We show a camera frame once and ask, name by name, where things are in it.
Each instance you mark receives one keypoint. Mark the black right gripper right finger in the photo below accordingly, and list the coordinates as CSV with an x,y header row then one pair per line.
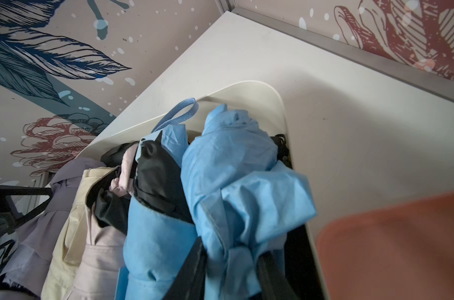
x,y
275,284

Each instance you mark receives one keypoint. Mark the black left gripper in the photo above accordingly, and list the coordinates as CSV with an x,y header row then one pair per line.
x,y
18,205

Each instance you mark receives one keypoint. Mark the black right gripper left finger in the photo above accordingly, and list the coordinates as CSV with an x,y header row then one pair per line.
x,y
189,284

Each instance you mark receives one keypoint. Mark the cream plastic storage box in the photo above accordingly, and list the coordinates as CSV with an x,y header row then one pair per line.
x,y
265,105

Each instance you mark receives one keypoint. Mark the light blue umbrella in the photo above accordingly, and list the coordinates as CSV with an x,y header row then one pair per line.
x,y
242,199
161,231

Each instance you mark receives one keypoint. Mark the beige umbrella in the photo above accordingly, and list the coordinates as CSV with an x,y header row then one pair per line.
x,y
69,248

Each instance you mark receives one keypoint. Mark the pink umbrella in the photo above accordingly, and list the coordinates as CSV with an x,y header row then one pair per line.
x,y
102,259

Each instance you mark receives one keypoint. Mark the black umbrella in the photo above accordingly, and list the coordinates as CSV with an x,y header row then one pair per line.
x,y
283,150

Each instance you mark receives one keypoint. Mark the pink plastic tray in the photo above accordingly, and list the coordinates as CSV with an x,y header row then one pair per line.
x,y
403,252

